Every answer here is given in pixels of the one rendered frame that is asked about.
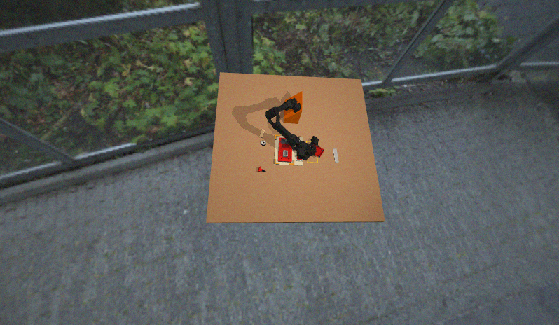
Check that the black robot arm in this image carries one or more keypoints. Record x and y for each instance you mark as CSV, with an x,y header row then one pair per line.
x,y
292,139

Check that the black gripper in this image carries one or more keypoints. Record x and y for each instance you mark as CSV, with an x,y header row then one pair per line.
x,y
314,141

